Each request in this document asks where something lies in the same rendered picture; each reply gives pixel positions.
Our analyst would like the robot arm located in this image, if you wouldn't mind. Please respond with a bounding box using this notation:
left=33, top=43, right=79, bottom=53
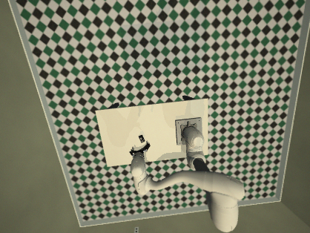
left=131, top=121, right=245, bottom=232

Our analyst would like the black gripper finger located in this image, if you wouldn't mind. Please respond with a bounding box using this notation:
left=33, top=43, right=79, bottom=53
left=140, top=141, right=151, bottom=152
left=129, top=147, right=136, bottom=157

